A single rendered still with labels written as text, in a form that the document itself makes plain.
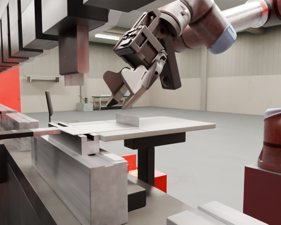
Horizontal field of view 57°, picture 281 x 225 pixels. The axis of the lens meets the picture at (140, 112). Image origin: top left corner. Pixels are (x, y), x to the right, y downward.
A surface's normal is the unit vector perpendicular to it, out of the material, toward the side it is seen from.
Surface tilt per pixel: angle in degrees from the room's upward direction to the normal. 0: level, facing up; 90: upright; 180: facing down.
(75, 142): 90
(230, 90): 90
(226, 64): 90
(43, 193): 0
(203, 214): 0
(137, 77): 81
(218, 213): 0
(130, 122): 90
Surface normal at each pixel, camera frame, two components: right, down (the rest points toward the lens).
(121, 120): -0.81, 0.05
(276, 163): -0.51, -0.22
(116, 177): 0.55, 0.07
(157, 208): 0.00, -1.00
